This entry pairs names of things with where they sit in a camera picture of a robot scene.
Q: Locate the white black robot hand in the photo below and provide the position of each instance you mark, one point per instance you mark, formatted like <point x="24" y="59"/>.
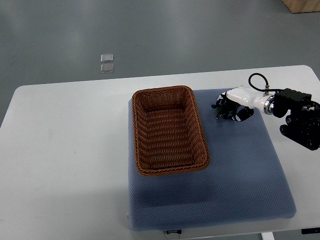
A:
<point x="249" y="100"/>

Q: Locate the dark toy crocodile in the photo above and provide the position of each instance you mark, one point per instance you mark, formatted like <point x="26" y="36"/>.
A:
<point x="225" y="108"/>

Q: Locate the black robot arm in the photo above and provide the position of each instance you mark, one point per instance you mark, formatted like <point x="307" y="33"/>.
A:
<point x="302" y="114"/>

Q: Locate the brown wicker basket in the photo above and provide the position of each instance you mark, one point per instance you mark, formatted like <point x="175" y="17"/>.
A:
<point x="168" y="135"/>

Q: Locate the blue grey cushion mat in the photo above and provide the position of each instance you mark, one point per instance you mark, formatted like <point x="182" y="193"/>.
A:
<point x="244" y="181"/>

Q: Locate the wooden box corner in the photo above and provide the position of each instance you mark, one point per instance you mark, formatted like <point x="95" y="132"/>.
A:
<point x="302" y="6"/>

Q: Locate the upper metal floor plate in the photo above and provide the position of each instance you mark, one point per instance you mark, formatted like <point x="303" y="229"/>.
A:
<point x="107" y="57"/>

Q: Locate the black table control panel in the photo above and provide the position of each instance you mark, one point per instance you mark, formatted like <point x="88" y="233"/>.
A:
<point x="307" y="231"/>

